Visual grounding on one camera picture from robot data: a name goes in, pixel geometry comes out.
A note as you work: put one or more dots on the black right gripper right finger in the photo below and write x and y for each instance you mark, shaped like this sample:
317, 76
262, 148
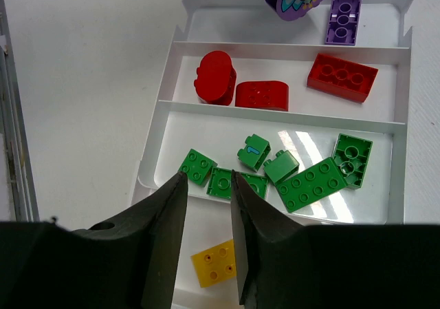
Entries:
283, 264

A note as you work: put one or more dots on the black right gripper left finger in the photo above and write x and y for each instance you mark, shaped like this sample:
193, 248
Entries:
127, 261

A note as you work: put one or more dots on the yellow curved lego brick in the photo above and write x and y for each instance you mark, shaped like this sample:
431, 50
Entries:
215, 264

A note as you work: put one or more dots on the green lego brick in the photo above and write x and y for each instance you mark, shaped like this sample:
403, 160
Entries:
255, 152
197, 167
281, 168

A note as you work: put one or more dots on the red lego brick stack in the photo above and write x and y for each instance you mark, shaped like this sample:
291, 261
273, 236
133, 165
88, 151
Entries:
341, 78

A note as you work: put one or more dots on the red wedge lego brick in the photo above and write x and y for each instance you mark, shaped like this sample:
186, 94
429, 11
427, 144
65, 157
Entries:
272, 95

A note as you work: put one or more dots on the red round lego brick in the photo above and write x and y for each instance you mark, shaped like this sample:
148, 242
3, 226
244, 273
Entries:
216, 79

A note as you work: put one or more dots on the green studded lego plate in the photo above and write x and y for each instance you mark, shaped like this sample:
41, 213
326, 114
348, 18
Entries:
351, 156

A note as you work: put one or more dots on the white divided sorting tray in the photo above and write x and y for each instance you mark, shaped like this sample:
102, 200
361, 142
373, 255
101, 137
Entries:
264, 47

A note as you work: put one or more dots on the aluminium table rail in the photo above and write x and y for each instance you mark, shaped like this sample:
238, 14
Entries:
18, 168

